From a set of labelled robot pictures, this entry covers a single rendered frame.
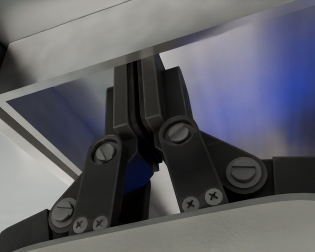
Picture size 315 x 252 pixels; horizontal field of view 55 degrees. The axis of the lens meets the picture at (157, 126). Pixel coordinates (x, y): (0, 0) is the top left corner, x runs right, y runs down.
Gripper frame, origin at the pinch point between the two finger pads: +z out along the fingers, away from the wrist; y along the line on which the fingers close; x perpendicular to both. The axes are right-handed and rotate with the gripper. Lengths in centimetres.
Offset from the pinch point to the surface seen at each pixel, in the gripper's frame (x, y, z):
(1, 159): -107, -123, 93
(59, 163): -5.4, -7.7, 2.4
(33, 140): -2.6, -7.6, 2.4
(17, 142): -4.6, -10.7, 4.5
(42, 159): -7.0, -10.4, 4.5
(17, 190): -143, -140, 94
